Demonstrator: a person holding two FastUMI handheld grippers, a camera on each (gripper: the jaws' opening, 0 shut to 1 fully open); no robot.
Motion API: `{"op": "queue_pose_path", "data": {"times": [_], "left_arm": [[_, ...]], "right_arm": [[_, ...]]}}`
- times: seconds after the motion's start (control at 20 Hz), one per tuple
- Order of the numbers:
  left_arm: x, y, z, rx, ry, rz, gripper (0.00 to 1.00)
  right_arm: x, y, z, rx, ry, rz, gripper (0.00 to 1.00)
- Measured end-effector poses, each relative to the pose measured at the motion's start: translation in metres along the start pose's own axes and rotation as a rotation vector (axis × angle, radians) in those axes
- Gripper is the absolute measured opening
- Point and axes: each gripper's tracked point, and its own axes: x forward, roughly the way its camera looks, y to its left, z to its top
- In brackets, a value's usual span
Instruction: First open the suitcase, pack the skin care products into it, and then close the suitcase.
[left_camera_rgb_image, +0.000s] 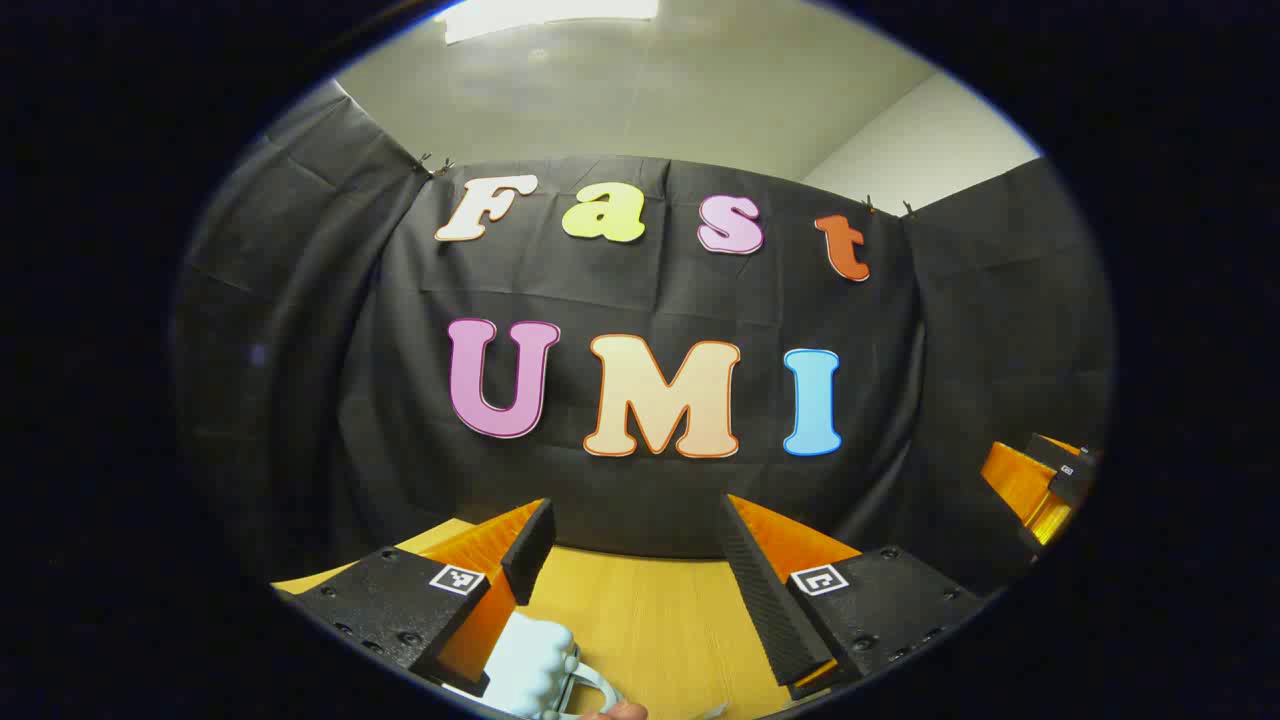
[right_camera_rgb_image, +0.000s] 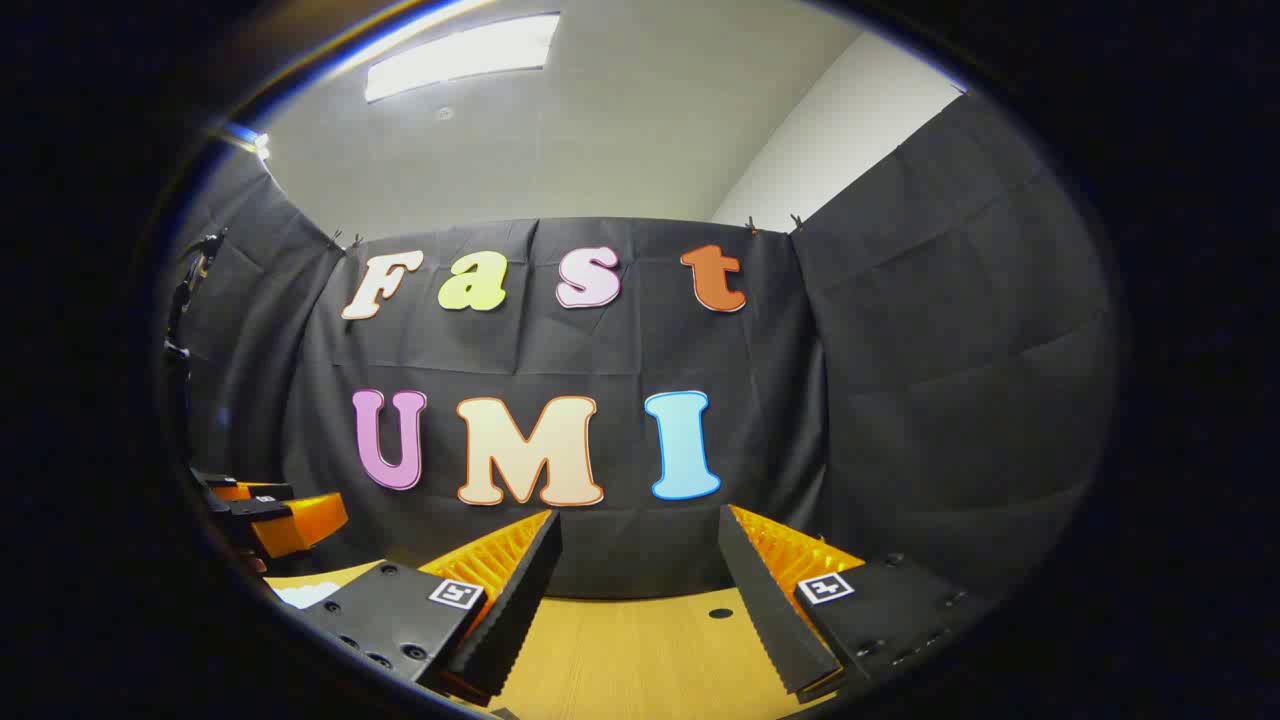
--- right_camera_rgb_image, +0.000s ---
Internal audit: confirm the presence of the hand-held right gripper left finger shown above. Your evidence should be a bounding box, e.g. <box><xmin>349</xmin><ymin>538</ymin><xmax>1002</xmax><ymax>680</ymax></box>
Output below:
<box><xmin>290</xmin><ymin>508</ymin><xmax>563</xmax><ymax>706</ymax></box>

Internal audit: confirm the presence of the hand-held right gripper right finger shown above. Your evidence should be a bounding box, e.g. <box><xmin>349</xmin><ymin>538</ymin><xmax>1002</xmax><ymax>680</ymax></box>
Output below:
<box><xmin>716</xmin><ymin>503</ymin><xmax>1006</xmax><ymax>701</ymax></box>

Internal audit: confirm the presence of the small ceiling light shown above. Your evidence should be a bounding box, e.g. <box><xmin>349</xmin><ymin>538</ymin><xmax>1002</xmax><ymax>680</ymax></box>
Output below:
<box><xmin>222</xmin><ymin>122</ymin><xmax>273</xmax><ymax>159</ymax></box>

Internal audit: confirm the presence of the black backdrop cloth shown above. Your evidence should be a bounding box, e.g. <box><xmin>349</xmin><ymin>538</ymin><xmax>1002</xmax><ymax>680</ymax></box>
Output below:
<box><xmin>160</xmin><ymin>90</ymin><xmax>1121</xmax><ymax>601</ymax></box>

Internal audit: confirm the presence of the long ceiling light panel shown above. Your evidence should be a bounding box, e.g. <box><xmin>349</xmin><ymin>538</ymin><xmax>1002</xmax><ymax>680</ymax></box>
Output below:
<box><xmin>365</xmin><ymin>12</ymin><xmax>561</xmax><ymax>103</ymax></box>

